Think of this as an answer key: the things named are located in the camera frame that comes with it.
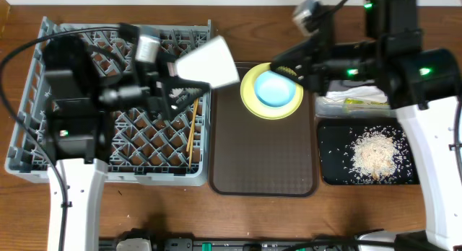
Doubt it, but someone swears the white napkin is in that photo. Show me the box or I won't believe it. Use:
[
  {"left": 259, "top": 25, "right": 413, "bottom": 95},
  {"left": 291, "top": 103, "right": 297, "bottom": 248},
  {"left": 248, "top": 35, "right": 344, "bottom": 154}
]
[{"left": 325, "top": 86, "right": 388, "bottom": 103}]

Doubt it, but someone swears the yellow plate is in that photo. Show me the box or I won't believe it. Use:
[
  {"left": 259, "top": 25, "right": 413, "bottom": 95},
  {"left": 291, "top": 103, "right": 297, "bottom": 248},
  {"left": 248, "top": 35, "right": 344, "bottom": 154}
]
[{"left": 240, "top": 63, "right": 303, "bottom": 120}]

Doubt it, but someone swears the dark brown serving tray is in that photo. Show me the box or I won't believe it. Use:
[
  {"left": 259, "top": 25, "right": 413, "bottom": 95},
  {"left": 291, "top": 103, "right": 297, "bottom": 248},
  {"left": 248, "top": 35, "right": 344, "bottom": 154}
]
[{"left": 209, "top": 84, "right": 319, "bottom": 197}]

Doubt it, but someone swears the rice food waste pile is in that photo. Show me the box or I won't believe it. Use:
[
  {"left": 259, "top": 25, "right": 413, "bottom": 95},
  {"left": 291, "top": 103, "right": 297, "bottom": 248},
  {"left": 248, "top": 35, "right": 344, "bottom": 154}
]
[{"left": 326, "top": 125, "right": 414, "bottom": 182}]

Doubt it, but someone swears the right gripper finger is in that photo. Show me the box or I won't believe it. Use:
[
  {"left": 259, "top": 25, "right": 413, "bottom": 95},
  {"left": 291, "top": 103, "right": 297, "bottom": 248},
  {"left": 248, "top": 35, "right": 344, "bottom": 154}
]
[
  {"left": 270, "top": 36, "right": 325, "bottom": 69},
  {"left": 270, "top": 62, "right": 318, "bottom": 91}
]

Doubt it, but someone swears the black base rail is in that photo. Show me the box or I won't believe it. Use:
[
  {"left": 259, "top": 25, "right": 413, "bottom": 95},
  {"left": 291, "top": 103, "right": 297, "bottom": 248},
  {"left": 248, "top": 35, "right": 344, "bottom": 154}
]
[{"left": 97, "top": 237, "right": 398, "bottom": 251}]

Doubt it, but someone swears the black tray bin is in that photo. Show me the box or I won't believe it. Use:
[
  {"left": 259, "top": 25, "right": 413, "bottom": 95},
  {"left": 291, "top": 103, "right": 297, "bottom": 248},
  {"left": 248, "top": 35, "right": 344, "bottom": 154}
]
[{"left": 316, "top": 117, "right": 422, "bottom": 186}]

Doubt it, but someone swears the clear plastic bin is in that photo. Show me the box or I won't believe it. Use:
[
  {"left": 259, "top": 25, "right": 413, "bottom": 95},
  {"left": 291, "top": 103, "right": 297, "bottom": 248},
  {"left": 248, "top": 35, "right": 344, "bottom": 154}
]
[{"left": 315, "top": 80, "right": 396, "bottom": 118}]

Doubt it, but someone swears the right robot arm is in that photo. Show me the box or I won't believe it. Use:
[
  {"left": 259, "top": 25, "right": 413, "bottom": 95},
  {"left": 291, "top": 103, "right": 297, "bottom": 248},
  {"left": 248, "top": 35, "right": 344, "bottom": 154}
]
[{"left": 270, "top": 0, "right": 461, "bottom": 250}]

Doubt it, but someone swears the light blue bowl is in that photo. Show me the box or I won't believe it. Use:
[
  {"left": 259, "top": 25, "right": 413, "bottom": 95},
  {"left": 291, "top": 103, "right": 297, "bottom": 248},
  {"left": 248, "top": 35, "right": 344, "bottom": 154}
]
[{"left": 254, "top": 71, "right": 296, "bottom": 107}]

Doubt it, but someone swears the grey dish rack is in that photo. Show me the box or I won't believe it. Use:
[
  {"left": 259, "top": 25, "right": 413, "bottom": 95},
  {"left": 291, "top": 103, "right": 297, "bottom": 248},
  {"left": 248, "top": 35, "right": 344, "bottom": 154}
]
[{"left": 4, "top": 17, "right": 215, "bottom": 186}]

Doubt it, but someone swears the wooden chopstick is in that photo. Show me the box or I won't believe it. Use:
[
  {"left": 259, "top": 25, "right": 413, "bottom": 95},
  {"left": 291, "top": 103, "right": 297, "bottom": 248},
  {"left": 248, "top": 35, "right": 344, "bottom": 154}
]
[
  {"left": 187, "top": 99, "right": 199, "bottom": 153},
  {"left": 187, "top": 99, "right": 200, "bottom": 169}
]

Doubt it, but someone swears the white cup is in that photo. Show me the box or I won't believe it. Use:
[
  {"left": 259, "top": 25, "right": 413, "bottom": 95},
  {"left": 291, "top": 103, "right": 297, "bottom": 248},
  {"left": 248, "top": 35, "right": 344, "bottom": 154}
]
[{"left": 175, "top": 36, "right": 240, "bottom": 89}]

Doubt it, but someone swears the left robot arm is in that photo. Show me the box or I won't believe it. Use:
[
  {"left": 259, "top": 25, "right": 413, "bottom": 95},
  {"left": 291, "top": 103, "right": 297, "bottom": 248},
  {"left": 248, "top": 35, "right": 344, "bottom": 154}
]
[{"left": 44, "top": 35, "right": 211, "bottom": 250}]

